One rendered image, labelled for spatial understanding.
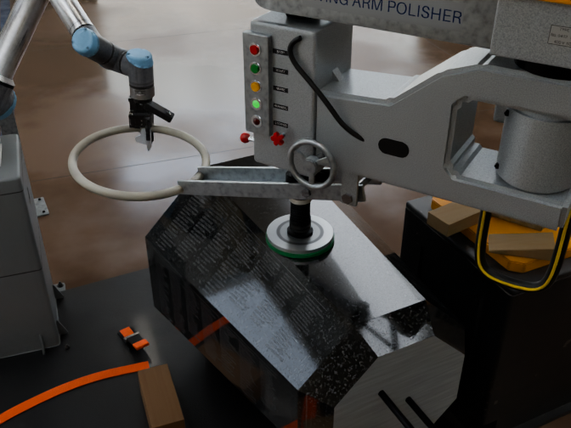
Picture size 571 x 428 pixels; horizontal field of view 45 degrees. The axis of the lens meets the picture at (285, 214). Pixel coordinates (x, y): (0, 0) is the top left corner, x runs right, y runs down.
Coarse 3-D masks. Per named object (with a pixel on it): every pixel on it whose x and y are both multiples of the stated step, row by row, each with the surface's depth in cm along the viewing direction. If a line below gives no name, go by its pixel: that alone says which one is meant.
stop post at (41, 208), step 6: (12, 114) 358; (0, 120) 357; (6, 120) 359; (12, 120) 360; (0, 126) 359; (6, 126) 360; (12, 126) 361; (6, 132) 362; (12, 132) 363; (18, 132) 365; (42, 198) 402; (36, 204) 397; (42, 204) 397; (36, 210) 391; (42, 210) 392; (42, 216) 388
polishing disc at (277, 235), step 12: (288, 216) 227; (312, 216) 227; (276, 228) 220; (324, 228) 220; (276, 240) 215; (288, 240) 215; (300, 240) 215; (312, 240) 215; (324, 240) 215; (288, 252) 212; (300, 252) 211; (312, 252) 211
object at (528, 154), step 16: (512, 112) 158; (528, 112) 155; (512, 128) 159; (528, 128) 155; (544, 128) 153; (560, 128) 152; (512, 144) 160; (528, 144) 157; (544, 144) 155; (560, 144) 154; (512, 160) 162; (528, 160) 159; (544, 160) 157; (560, 160) 157; (512, 176) 163; (528, 176) 160; (544, 176) 159; (560, 176) 159; (544, 192) 162
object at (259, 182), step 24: (216, 168) 233; (240, 168) 227; (264, 168) 221; (192, 192) 228; (216, 192) 222; (240, 192) 216; (264, 192) 211; (288, 192) 206; (312, 192) 201; (336, 192) 196; (360, 192) 192
